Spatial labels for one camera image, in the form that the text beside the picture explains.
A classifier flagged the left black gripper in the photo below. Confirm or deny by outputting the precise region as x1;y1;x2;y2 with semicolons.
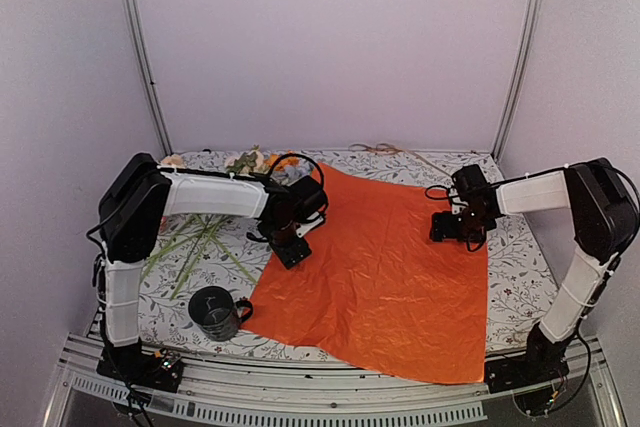
258;219;312;269

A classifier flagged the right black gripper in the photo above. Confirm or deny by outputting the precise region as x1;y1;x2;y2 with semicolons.
430;207;492;245

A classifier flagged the blue fake flower stem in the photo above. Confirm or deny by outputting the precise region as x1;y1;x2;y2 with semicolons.
279;159;315;185

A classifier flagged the orange fake flower stem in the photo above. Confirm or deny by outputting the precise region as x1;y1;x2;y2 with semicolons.
265;151;300;171

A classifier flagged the cream rose fake stem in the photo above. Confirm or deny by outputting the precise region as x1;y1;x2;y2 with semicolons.
141;145;268;299

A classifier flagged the tan raffia ribbon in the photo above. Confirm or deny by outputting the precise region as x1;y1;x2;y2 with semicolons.
348;142;449;177

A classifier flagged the orange wrapping paper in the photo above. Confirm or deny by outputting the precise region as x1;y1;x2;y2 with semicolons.
245;166;489;384

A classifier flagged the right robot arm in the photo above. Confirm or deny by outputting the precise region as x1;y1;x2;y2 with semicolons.
429;157;639;346

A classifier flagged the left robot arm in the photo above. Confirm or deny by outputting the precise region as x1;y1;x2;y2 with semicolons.
87;153;328;381

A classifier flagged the green leafy fake stem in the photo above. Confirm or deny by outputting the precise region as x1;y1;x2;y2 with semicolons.
142;214;258;292

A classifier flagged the floral patterned tablecloth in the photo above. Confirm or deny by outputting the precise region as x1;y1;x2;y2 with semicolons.
99;148;566;363

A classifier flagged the black mug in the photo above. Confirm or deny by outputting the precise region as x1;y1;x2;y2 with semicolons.
188;286;254;342

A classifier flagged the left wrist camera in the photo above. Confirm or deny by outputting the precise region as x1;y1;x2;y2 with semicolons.
287;176;329;238

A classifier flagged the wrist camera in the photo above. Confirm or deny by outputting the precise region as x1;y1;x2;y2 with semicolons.
448;164;489;214
287;176;329;238

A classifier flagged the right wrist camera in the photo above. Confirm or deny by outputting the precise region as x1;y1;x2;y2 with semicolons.
448;164;489;214

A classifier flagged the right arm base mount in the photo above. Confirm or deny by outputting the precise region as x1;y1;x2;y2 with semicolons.
484;322;593;419

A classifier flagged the right metal frame post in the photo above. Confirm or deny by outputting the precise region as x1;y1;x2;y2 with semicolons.
491;0;543;163

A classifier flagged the metal frame post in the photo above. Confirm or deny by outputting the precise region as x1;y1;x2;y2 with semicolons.
122;0;173;156
491;0;543;163

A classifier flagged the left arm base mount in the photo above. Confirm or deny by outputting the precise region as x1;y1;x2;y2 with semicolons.
96;340;184;393

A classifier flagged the front aluminium rail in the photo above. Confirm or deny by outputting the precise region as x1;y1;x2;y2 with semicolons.
43;334;630;426

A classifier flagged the left metal frame post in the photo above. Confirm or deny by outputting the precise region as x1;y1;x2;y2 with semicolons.
122;0;173;156

